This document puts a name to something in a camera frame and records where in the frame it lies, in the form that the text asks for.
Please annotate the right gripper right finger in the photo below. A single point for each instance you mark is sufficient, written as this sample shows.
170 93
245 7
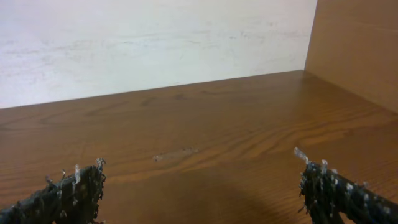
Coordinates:
327 195

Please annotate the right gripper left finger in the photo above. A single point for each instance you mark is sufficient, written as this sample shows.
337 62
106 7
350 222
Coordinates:
73 199

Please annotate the wooden side panel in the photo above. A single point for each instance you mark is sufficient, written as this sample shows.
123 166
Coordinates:
353 45

